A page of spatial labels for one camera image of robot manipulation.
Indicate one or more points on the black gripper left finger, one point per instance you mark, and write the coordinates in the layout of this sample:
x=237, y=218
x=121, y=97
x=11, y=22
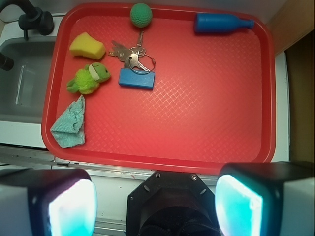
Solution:
x=61, y=202

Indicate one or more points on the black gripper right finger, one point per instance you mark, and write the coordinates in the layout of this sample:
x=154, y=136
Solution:
x=266, y=199

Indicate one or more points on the light blue folded cloth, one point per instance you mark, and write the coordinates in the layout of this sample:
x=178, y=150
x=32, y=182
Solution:
x=68, y=129

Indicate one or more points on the grey sink basin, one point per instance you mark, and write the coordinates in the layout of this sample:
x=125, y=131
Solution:
x=23, y=88

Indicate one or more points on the green plush frog toy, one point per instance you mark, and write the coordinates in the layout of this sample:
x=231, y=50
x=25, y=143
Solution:
x=88, y=79

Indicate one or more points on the red plastic tray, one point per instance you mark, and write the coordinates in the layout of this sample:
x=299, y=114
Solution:
x=213, y=99

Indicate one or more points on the blue wooden block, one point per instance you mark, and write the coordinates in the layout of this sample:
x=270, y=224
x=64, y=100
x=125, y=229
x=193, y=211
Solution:
x=136, y=79

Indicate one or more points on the yellow sponge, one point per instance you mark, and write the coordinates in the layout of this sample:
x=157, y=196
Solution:
x=84, y=45

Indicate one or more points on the silver key bunch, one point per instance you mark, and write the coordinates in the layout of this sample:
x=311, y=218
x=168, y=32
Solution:
x=130, y=56

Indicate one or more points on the black faucet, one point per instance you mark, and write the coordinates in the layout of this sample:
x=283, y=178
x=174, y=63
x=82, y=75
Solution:
x=34, y=18

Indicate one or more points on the blue plastic bottle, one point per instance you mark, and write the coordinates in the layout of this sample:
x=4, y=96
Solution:
x=220, y=23

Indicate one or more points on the green knitted ball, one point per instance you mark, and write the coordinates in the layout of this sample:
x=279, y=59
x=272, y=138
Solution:
x=141, y=15

